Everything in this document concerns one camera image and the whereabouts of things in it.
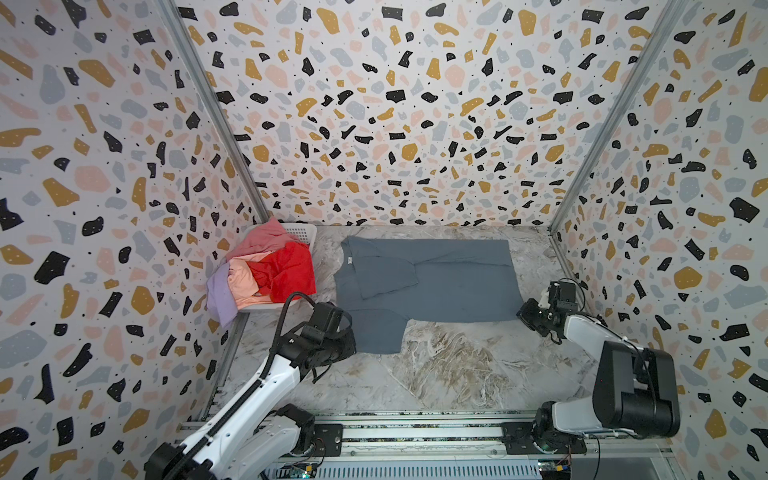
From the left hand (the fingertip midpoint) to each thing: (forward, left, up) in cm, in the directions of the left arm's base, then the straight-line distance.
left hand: (356, 341), depth 79 cm
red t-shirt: (+21, +23, +2) cm, 31 cm away
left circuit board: (-27, +13, -11) cm, 32 cm away
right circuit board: (-28, -48, -12) cm, 57 cm away
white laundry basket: (+44, +22, -4) cm, 49 cm away
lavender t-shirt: (+13, +40, +2) cm, 42 cm away
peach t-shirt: (+16, +32, +6) cm, 36 cm away
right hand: (+13, -48, -5) cm, 50 cm away
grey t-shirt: (+27, -7, -13) cm, 31 cm away
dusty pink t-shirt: (+38, +36, -2) cm, 52 cm away
